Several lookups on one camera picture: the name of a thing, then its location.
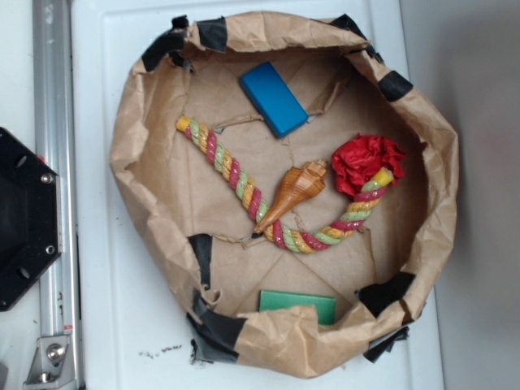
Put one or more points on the brown paper bag bin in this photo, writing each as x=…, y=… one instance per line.
x=198, y=168

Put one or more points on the brown conch seashell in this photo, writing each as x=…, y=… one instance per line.
x=298, y=184

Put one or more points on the aluminium extrusion rail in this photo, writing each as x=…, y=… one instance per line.
x=54, y=136

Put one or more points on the red crumpled paper ball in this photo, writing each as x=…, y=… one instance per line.
x=358, y=160

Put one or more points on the metal corner bracket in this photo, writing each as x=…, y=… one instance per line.
x=52, y=365

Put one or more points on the blue rectangular block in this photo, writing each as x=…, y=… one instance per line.
x=273, y=99

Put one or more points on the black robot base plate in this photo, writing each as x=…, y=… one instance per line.
x=29, y=219

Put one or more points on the green rectangular block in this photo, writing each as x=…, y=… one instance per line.
x=277, y=300

